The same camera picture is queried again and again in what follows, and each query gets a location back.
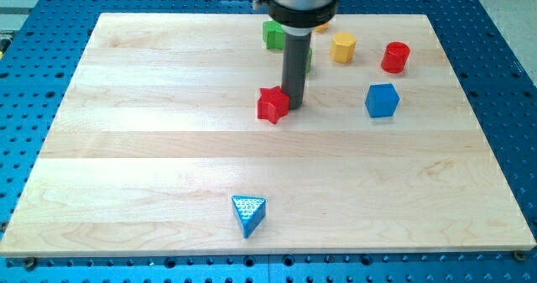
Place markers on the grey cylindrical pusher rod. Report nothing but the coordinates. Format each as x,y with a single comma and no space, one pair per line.
295,62

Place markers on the yellow block behind arm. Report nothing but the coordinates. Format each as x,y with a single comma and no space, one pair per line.
322,28

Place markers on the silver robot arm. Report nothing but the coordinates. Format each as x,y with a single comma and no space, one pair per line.
298,19

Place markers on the red star block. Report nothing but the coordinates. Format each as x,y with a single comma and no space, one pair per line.
273,104

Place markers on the green block right of rod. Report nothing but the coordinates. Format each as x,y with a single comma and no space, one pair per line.
309,60

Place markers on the green block behind rod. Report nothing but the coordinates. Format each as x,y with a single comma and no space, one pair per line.
273,35

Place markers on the yellow hexagon block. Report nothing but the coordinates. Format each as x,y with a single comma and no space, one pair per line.
342,47

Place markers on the red cylinder block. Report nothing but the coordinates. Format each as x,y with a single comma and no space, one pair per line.
395,57

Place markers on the blue cube block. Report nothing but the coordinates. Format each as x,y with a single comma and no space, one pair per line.
382,100

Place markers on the blue triangle block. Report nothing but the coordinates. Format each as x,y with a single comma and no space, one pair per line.
249,212

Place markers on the wooden board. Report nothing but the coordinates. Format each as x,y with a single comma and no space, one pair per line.
158,129

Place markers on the right board clamp screw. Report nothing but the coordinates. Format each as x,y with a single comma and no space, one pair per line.
519,256

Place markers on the board clamp screw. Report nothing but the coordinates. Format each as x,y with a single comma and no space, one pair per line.
29,263
519,256

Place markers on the left board clamp screw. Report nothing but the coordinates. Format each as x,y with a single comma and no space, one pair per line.
29,263

